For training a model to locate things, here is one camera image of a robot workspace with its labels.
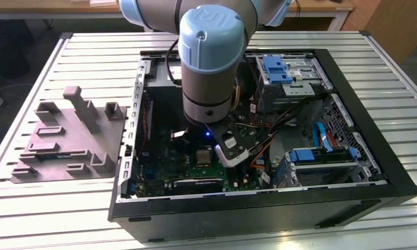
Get silver CPU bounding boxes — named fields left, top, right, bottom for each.
left=196, top=149, right=213, bottom=167

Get CPU socket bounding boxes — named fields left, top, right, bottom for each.
left=193, top=147, right=216, bottom=169

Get green motherboard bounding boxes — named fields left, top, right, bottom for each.
left=135, top=121, right=265, bottom=198

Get grey power supply unit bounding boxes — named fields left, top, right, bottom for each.
left=144, top=61, right=185, bottom=123

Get black Nvidia graphics card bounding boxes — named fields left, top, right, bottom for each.
left=172, top=178, right=224, bottom=195

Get blue carrier disk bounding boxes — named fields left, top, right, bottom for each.
left=288, top=146, right=359, bottom=164

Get blue drive bay latch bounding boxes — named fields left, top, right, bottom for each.
left=263, top=56, right=295, bottom=84

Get grey metal drive cage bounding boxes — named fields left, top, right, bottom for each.
left=255, top=56, right=335, bottom=113

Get black PC case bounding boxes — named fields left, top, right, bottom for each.
left=107, top=48, right=417, bottom=243

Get grey metal disk bay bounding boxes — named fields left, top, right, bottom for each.
left=284, top=148, right=387, bottom=187

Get grey parts rack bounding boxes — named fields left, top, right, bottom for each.
left=11, top=85, right=131, bottom=184

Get green RAM stick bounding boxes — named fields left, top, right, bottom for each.
left=35, top=153, right=77, bottom=160

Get pink white box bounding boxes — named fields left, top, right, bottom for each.
left=89, top=0, right=120, bottom=7

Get wooden cabinet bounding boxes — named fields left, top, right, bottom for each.
left=340, top=0, right=417, bottom=66

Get wooden desk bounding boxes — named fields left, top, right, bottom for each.
left=0, top=0, right=356, bottom=32

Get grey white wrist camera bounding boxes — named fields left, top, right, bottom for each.
left=213, top=130, right=251, bottom=168

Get yellow wire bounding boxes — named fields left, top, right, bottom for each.
left=231, top=83, right=241, bottom=111

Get orange wire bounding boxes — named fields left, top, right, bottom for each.
left=249, top=153, right=265, bottom=171

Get black wire bundle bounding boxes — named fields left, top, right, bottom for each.
left=247, top=88, right=335, bottom=157

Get blue plastic bracket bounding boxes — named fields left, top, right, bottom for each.
left=273, top=160, right=291, bottom=184

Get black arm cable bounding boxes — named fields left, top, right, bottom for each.
left=165, top=37, right=184, bottom=85

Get blue flat data wire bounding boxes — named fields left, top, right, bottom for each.
left=312, top=121, right=335, bottom=153

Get red orange power wires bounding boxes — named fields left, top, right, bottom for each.
left=328, top=130, right=347, bottom=151

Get blue network cable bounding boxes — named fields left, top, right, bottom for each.
left=0, top=82, right=35, bottom=94

